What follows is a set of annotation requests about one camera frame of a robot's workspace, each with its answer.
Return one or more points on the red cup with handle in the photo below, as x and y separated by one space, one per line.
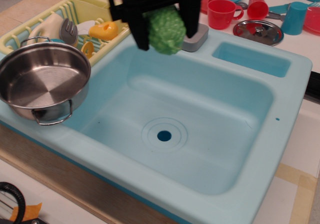
221 13

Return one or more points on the grey toy faucet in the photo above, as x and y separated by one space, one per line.
197 40

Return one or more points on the steel pot lid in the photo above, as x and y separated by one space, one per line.
260 31

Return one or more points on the teal tumbler cup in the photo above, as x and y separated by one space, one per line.
294 18

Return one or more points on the stainless steel pot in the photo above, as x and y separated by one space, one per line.
45 81

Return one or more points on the yellow toy pepper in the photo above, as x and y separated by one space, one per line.
105 31

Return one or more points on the cream toy bottle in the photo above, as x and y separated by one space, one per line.
49 28

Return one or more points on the white toy knife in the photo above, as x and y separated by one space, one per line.
84 27

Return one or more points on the grey toy fork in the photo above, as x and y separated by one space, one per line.
68 32

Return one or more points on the yellow toy slice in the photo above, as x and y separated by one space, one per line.
88 49

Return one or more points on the orange tape piece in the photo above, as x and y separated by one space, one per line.
30 212

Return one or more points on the light blue toy sink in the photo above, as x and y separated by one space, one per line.
198 134

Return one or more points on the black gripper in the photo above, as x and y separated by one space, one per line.
131 11

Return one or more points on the yellow dish rack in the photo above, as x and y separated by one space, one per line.
77 11

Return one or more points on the red cup lying down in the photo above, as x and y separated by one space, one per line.
204 6

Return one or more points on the red tumbler cup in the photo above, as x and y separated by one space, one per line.
257 9

